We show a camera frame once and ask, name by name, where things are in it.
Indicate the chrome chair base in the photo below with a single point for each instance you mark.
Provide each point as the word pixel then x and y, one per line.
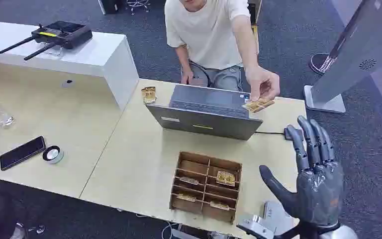
pixel 138 5

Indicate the person's left hand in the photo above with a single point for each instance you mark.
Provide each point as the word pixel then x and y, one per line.
pixel 263 82

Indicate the small black adapter box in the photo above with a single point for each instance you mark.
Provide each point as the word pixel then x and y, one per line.
pixel 291 134

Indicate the golden card stack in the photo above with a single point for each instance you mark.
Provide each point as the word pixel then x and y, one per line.
pixel 148 95

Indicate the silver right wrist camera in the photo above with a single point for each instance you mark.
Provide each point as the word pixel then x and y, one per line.
pixel 253 227

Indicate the person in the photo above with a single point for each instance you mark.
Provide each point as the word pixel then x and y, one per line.
pixel 207 33

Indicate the white desk riser shelf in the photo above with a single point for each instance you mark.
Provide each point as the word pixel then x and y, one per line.
pixel 95 54

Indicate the grey laptop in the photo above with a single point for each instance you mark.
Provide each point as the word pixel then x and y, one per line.
pixel 207 113

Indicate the black smartphone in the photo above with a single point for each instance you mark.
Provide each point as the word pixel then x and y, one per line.
pixel 22 153

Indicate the golden printed card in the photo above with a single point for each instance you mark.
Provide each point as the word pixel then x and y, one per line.
pixel 260 105

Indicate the black cabinet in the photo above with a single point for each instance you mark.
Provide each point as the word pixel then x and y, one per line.
pixel 111 6

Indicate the person's right hand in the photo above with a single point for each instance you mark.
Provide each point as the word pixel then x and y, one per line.
pixel 187 77

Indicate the round black-rimmed tape roll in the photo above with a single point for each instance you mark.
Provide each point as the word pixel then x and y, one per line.
pixel 53 155

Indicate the round metal stand base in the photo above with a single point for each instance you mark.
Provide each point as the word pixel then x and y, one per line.
pixel 318 62

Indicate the pale edge-on card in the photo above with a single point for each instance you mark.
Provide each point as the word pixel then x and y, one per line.
pixel 186 198
pixel 189 180
pixel 219 206

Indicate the grey kiosk stand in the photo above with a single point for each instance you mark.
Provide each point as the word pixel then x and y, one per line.
pixel 359 52

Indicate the wooden compartment box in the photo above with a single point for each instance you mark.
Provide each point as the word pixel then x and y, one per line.
pixel 191 206

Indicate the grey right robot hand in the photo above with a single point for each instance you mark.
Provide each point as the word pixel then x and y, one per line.
pixel 319 194

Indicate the black remote controller with antennas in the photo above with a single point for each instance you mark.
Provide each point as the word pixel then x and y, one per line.
pixel 64 34

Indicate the large golden card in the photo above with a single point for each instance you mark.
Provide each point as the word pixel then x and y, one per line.
pixel 225 178

